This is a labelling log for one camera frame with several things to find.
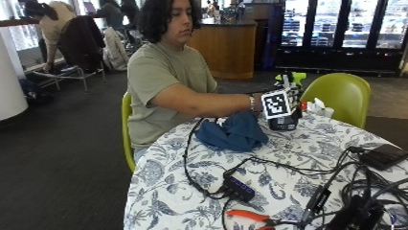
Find bundle of black cables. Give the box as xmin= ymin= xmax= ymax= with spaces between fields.
xmin=229 ymin=145 xmax=408 ymax=230

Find black glass door fridge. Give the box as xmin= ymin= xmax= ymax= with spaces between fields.
xmin=264 ymin=0 xmax=408 ymax=77

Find person in olive t-shirt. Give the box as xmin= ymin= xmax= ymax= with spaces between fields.
xmin=127 ymin=0 xmax=223 ymax=164

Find metal frame chair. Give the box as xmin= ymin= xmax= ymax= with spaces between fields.
xmin=32 ymin=61 xmax=108 ymax=94

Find blue floral tablecloth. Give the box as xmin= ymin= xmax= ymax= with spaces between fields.
xmin=123 ymin=109 xmax=408 ymax=230

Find white marker cube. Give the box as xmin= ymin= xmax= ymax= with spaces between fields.
xmin=261 ymin=87 xmax=301 ymax=121

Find wooden counter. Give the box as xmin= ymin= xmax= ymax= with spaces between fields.
xmin=187 ymin=18 xmax=260 ymax=81

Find black jacket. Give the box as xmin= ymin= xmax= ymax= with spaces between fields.
xmin=58 ymin=14 xmax=108 ymax=74

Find green plastic object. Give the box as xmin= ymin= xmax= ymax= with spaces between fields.
xmin=274 ymin=72 xmax=309 ymax=88

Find blue cloth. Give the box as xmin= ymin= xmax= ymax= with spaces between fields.
xmin=195 ymin=110 xmax=270 ymax=153

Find black cable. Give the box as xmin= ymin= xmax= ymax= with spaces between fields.
xmin=181 ymin=117 xmax=234 ymax=200

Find flat black device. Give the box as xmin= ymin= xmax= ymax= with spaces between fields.
xmin=358 ymin=143 xmax=408 ymax=172

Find orange handled pliers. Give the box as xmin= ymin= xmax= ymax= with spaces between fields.
xmin=225 ymin=209 xmax=282 ymax=230

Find white jacket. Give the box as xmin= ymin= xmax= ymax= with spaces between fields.
xmin=102 ymin=26 xmax=131 ymax=72

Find green chair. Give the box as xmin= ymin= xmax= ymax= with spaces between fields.
xmin=300 ymin=72 xmax=373 ymax=130
xmin=120 ymin=91 xmax=139 ymax=173

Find black usb hub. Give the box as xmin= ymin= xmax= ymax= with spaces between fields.
xmin=223 ymin=175 xmax=258 ymax=203

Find white pillar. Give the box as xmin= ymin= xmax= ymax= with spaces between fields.
xmin=0 ymin=26 xmax=30 ymax=122

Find black cable adapter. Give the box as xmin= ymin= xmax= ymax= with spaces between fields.
xmin=302 ymin=185 xmax=333 ymax=222

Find dark bag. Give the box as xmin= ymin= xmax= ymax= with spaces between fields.
xmin=17 ymin=78 xmax=56 ymax=106

